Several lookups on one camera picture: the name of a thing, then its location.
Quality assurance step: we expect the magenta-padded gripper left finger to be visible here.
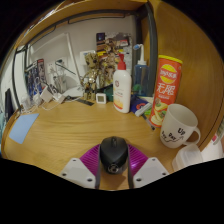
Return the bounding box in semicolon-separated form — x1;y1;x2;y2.
59;143;102;190

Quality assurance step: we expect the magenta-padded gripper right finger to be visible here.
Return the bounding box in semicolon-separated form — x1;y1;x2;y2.
126;143;170;190

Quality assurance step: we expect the black computer mouse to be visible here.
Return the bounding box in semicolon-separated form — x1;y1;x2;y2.
99;135;129;175

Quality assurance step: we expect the light blue mouse pad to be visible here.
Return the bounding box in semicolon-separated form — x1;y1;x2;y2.
8;112;40;145

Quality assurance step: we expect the clear plastic box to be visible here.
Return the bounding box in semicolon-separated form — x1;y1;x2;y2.
171;143;204;172

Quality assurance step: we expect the white printed mug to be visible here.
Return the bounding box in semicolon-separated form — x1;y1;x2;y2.
159;103;202;149

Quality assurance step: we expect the blue packet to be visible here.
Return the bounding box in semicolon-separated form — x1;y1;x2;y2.
129;96;154;118

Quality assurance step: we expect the small white desk clock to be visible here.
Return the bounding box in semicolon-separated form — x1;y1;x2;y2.
95;92;108;105

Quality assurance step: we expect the white charger block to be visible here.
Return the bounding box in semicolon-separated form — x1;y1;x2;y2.
39;87;54;103

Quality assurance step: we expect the orange chips can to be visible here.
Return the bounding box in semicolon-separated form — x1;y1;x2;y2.
148;54;184;128

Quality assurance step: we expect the white red-capped lotion bottle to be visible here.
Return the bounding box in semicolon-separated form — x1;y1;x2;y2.
112;53;133;114

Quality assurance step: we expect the blue spray bottle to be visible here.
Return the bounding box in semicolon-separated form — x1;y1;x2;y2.
132;43;151;98

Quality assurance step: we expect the golden robot figure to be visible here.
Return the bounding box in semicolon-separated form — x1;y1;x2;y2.
79;51;101;101

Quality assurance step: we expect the colourful print box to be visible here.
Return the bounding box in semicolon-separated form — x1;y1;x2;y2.
95;31;133;86

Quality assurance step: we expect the dark grey metal frame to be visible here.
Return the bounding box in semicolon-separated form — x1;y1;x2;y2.
11;3;159;111

